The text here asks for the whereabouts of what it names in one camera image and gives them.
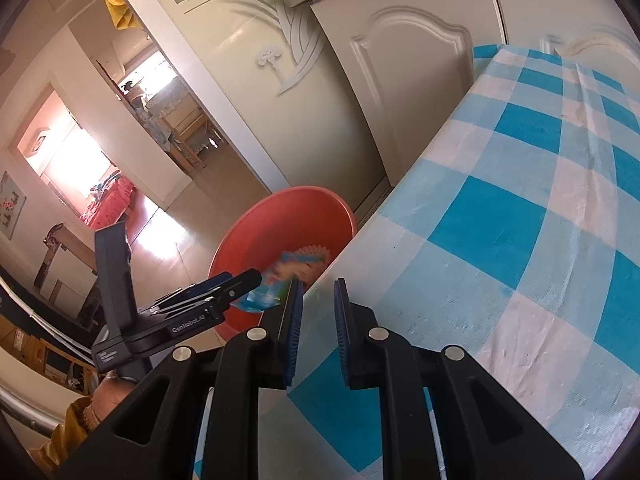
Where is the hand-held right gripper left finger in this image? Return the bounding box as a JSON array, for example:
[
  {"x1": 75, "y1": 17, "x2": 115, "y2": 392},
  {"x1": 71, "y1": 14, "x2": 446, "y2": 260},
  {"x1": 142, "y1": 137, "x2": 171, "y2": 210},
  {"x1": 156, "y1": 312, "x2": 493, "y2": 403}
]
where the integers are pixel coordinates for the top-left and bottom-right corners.
[{"x1": 57, "y1": 277, "x2": 305, "y2": 480}]

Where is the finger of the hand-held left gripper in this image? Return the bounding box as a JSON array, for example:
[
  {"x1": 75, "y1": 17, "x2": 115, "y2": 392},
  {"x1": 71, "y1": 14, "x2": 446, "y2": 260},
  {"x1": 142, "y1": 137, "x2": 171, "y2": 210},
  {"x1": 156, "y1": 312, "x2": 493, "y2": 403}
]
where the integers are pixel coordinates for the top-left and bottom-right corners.
[
  {"x1": 212, "y1": 268, "x2": 262, "y2": 311},
  {"x1": 152, "y1": 271, "x2": 235, "y2": 308}
]

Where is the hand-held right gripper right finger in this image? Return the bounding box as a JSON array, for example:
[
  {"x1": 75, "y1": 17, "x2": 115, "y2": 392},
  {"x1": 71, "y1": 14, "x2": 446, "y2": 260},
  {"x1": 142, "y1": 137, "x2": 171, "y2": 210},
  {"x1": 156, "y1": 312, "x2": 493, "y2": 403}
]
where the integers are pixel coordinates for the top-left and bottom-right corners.
[{"x1": 332, "y1": 277, "x2": 586, "y2": 480}]

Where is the blue cartoon snack packet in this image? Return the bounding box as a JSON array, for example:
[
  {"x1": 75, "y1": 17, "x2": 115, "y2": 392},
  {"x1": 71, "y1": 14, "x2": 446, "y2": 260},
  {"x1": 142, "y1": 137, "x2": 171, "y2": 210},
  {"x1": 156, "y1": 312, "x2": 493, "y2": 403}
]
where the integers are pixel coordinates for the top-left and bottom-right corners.
[{"x1": 235, "y1": 252, "x2": 301, "y2": 313}]

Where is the red plastic basin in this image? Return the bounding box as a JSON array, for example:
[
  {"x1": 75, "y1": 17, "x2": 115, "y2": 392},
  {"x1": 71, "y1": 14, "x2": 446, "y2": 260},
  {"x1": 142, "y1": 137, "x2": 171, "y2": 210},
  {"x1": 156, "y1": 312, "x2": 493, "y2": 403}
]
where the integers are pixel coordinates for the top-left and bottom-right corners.
[{"x1": 207, "y1": 186, "x2": 357, "y2": 343}]

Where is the person's left forearm yellow sleeve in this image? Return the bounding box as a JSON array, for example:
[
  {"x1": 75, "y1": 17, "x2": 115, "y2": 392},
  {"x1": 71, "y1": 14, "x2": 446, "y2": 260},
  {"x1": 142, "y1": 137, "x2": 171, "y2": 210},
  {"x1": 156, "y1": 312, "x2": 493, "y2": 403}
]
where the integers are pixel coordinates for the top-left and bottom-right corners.
[{"x1": 27, "y1": 395, "x2": 108, "y2": 478}]

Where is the person's left hand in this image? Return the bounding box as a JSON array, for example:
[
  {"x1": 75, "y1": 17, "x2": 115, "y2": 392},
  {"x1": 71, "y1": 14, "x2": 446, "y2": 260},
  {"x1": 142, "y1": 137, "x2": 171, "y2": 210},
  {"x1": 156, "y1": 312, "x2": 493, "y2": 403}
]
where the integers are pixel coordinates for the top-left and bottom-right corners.
[{"x1": 92, "y1": 374, "x2": 146, "y2": 431}]

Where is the red bedding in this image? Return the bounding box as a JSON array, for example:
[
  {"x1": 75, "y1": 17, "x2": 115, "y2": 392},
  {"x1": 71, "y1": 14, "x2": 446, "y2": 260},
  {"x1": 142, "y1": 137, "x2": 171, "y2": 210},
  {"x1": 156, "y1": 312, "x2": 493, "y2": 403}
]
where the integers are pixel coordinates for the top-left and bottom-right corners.
[{"x1": 79, "y1": 172, "x2": 137, "y2": 233}]

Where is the chrome metal tube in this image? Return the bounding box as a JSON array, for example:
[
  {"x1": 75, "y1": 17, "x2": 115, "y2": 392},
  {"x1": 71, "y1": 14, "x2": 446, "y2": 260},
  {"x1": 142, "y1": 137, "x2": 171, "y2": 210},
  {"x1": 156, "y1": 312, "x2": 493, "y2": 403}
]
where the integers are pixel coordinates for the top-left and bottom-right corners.
[{"x1": 0, "y1": 385, "x2": 66, "y2": 438}]

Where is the frosted glass sliding door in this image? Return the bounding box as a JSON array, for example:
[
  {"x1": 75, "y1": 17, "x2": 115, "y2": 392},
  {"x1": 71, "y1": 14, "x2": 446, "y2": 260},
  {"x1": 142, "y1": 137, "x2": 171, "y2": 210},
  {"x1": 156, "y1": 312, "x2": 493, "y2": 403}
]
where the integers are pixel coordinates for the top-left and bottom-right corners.
[{"x1": 127, "y1": 0, "x2": 393, "y2": 206}]

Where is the white cabinet door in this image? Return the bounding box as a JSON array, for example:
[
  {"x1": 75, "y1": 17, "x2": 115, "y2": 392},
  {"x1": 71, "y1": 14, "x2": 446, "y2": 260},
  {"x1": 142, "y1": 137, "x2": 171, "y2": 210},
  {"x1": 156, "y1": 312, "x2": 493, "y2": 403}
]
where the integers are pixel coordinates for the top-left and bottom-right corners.
[
  {"x1": 309, "y1": 0, "x2": 503, "y2": 196},
  {"x1": 487, "y1": 0, "x2": 640, "y2": 61}
]

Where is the framed wall picture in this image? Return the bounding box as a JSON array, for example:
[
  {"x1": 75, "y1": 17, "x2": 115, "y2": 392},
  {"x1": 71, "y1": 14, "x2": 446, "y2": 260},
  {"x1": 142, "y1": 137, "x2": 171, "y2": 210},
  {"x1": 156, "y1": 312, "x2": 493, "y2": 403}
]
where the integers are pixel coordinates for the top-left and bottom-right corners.
[{"x1": 0, "y1": 171, "x2": 27, "y2": 242}]

